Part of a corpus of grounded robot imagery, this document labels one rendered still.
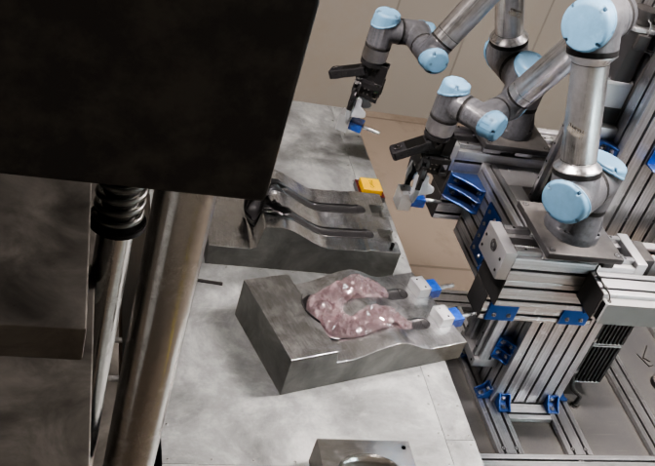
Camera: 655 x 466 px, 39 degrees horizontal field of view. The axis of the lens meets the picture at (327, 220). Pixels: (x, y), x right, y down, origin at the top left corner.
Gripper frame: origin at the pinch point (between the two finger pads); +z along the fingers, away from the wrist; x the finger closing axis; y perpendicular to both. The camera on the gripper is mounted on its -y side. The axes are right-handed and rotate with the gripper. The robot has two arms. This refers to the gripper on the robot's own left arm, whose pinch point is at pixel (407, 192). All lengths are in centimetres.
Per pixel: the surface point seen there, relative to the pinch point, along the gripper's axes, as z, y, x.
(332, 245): 6.8, -23.3, -17.9
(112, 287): -34, -83, -86
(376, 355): 8, -20, -55
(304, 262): 12.1, -29.7, -19.4
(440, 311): 7.0, 0.2, -40.1
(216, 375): 15, -55, -57
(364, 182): 11.3, -5.2, 19.2
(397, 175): 95, 66, 154
